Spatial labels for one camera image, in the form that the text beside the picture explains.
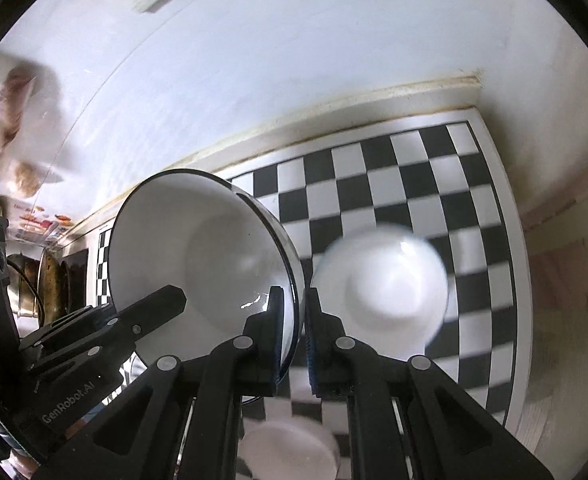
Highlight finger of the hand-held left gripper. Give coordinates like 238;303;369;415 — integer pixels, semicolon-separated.
18;285;187;377

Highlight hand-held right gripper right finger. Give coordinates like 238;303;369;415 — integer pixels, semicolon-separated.
305;286;557;480

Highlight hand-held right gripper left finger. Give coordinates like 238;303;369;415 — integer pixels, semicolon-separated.
89;286;286;480

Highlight white bowl faint pattern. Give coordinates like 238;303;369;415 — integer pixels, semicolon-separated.
310;225;450;361

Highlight white bowl dark rim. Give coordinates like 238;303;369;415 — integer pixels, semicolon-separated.
108;169;305;386

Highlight white bowl pink flowers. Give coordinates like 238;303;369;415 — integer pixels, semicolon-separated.
237;420;339;480

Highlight black glass gas stove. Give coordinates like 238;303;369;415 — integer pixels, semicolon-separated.
63;247;91;311

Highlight stainless steel steamer pot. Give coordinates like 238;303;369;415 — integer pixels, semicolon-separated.
6;254;40;317

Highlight clear bag with orange contents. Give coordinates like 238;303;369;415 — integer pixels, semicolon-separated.
14;160;45;197

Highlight black white checkered cloth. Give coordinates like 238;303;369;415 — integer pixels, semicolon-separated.
96;120;517;480

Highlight black wok with handle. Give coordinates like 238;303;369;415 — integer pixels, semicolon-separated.
35;247;75;322

